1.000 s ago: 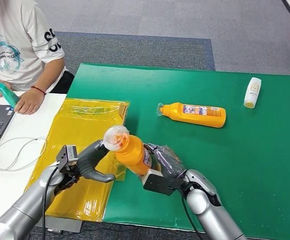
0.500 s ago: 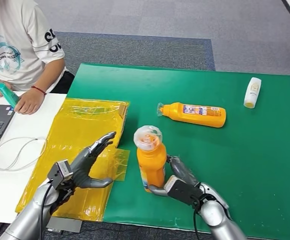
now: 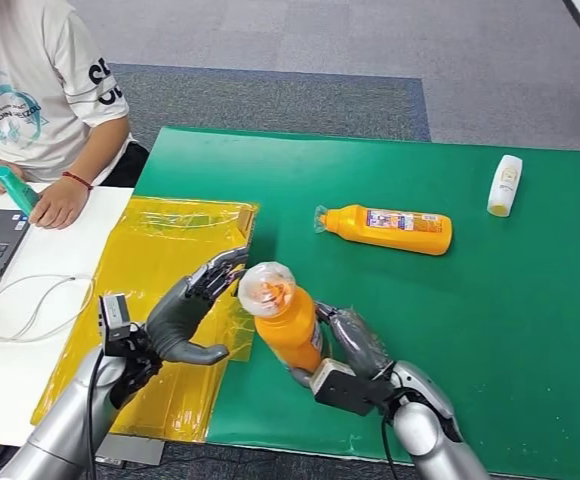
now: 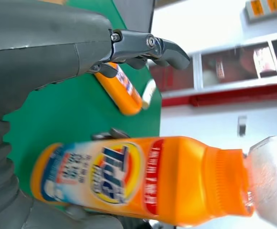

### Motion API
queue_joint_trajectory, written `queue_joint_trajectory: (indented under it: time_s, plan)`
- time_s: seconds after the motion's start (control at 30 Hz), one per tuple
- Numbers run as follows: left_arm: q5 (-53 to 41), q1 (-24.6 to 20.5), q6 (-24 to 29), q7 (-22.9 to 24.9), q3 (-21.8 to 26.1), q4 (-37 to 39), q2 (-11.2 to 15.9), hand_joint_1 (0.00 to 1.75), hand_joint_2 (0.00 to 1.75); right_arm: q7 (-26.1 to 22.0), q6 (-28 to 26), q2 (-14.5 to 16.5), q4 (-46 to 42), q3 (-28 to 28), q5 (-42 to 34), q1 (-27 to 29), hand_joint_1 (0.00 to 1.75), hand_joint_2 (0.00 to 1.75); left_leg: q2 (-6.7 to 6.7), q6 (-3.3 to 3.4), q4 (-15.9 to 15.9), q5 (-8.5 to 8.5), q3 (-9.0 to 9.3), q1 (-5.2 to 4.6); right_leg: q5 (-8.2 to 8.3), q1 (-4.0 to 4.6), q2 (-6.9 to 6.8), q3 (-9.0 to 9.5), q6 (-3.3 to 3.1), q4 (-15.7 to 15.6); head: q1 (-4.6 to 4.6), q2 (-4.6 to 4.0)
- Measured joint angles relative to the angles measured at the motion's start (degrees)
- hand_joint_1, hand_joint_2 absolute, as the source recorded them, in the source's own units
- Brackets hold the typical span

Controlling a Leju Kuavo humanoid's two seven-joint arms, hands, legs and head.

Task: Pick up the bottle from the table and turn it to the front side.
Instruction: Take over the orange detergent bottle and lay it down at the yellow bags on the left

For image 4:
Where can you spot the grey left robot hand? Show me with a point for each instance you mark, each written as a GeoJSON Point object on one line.
{"type": "Point", "coordinates": [45, 41]}

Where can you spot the orange detergent bottle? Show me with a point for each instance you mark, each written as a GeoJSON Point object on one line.
{"type": "Point", "coordinates": [119, 91]}
{"type": "Point", "coordinates": [176, 177]}

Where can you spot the small white lotion bottle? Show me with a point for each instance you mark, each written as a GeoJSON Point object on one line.
{"type": "Point", "coordinates": [149, 93]}

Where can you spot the green table mat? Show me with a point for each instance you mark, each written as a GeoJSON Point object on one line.
{"type": "Point", "coordinates": [69, 117]}

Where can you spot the red and white cabinet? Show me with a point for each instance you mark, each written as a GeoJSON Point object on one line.
{"type": "Point", "coordinates": [224, 79]}

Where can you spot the white box with orange labels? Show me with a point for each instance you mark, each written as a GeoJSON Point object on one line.
{"type": "Point", "coordinates": [265, 8]}

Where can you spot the grey wall socket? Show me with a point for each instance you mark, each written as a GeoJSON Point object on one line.
{"type": "Point", "coordinates": [242, 126]}

